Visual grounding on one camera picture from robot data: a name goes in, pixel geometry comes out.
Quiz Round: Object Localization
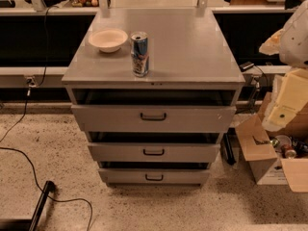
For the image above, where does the small black device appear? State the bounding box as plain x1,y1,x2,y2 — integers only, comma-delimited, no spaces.
239,62,254,72

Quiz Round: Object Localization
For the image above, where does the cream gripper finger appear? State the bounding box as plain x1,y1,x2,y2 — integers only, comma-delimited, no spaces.
259,29,283,56
262,68,308,132

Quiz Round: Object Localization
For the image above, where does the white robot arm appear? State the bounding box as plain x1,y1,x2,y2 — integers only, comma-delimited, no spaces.
259,0,308,132

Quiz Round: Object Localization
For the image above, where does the black metal stand leg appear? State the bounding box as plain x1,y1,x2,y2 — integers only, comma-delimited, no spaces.
0,181,56,231

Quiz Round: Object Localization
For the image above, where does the grey bottom drawer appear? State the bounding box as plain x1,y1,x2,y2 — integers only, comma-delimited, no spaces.
98,168,209,185

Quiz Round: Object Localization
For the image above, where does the grey middle drawer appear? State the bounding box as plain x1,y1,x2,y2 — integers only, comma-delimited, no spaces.
89,142,220,163

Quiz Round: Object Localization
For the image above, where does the red soda can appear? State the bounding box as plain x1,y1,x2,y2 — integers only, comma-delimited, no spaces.
281,144,296,159

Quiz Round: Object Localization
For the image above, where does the white bowl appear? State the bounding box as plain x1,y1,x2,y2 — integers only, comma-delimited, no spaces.
89,29,128,53

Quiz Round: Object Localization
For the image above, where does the grey drawer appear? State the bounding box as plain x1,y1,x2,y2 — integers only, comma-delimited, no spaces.
72,105,235,133
98,168,209,185
89,142,220,163

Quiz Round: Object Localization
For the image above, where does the open cardboard box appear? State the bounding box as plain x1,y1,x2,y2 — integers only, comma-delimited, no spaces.
235,92,308,193

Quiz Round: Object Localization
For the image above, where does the blue silver drink can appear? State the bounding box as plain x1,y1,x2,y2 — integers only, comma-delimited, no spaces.
130,32,149,77

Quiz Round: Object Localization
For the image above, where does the grey drawer cabinet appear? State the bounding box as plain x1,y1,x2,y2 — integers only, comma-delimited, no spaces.
61,7,246,188

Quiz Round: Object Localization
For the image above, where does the black hanging cable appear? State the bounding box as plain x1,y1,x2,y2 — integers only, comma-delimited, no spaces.
0,5,52,142

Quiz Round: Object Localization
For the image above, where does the grey top drawer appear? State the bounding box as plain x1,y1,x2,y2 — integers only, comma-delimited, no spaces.
72,105,235,133

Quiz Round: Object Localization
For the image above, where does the black floor cable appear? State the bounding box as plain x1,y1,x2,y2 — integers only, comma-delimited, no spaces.
0,146,94,231

